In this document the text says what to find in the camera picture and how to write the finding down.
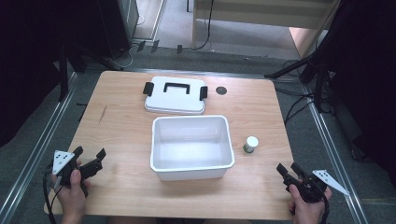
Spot black cabinet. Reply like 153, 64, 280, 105
62, 0, 140, 61

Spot black tripod stand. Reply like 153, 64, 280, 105
263, 46, 339, 114

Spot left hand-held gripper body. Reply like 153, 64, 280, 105
51, 149, 104, 188

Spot white lid with black handle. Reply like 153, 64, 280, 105
142, 76, 209, 116

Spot black floor cables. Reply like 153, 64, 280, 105
275, 87, 316, 126

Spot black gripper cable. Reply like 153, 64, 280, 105
319, 192, 331, 224
42, 169, 64, 224

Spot white plastic storage box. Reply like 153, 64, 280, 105
149, 114, 236, 182

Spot person's left hand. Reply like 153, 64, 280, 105
50, 160, 92, 218

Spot black stand pole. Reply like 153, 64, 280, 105
58, 46, 70, 104

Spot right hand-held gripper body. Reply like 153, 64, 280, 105
283, 169, 350, 204

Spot light wooden furniture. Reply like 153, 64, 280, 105
191, 0, 343, 60

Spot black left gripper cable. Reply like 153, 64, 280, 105
42, 169, 64, 224

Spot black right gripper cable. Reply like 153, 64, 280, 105
319, 192, 331, 224

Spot person's right hand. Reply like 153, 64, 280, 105
287, 189, 332, 224

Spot metal floor rail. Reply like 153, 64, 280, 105
299, 83, 371, 224
0, 72, 79, 224

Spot black curtain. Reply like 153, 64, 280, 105
0, 0, 68, 148
323, 0, 396, 189

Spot black hanging cable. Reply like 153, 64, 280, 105
186, 0, 217, 51

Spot white floor cable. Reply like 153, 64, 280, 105
106, 13, 148, 70

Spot small white-capped bottle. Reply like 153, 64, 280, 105
243, 135, 260, 154

